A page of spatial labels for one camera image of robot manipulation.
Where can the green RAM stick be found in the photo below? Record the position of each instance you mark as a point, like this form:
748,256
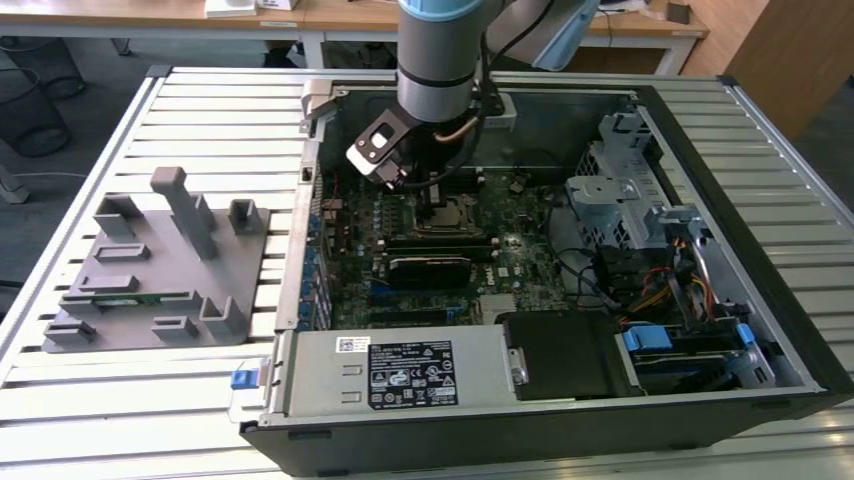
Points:
150,299

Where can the blue drive clip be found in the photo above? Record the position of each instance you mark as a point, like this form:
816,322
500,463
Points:
744,336

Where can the wooden cabinet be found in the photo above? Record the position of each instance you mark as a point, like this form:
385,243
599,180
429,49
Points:
788,60

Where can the blue disk carrier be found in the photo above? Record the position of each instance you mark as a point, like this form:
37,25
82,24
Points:
648,340

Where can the round coin battery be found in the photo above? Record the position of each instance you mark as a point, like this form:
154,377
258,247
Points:
516,188

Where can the black graphics card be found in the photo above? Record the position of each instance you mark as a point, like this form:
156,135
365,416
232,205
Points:
428,275

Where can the small brown box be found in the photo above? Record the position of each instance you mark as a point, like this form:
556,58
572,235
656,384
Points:
679,12

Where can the grey plastic parts rack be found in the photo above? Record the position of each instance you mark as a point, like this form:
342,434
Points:
174,272

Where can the black plastic shroud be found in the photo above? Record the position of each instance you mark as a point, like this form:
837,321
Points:
575,355

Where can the small grey wrist camera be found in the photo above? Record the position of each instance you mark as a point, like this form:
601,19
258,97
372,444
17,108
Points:
503,112

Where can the black mesh waste basket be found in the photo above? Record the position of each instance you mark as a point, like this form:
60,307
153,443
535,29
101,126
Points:
64,65
37,125

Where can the black RAM slot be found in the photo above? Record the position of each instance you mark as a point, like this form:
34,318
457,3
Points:
441,253
464,187
468,176
441,243

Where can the green motherboard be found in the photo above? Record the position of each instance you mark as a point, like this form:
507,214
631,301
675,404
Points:
535,295

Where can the blue case latch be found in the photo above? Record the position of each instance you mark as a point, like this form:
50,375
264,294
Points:
244,379

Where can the CPU socket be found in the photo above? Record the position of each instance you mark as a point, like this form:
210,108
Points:
417,231

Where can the white wrist camera black face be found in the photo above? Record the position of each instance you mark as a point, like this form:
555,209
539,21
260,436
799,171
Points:
377,145

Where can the black open PC case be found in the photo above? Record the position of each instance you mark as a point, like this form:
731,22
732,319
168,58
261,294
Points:
535,440

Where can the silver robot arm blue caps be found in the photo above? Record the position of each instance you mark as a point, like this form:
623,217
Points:
434,50

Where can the silver chipset heatsink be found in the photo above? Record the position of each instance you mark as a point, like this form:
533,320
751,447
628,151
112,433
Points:
497,306

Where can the black expansion slot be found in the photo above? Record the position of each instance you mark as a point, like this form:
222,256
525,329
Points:
408,316

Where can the black connector block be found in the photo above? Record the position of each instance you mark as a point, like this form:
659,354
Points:
617,265

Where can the small white box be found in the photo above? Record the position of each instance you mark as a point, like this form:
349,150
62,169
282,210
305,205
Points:
277,4

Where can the silver drive cage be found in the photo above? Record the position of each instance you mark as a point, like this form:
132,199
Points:
601,195

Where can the silver power supply black label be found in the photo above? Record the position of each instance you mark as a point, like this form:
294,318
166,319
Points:
321,370

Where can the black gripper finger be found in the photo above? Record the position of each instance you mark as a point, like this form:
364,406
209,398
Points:
433,196

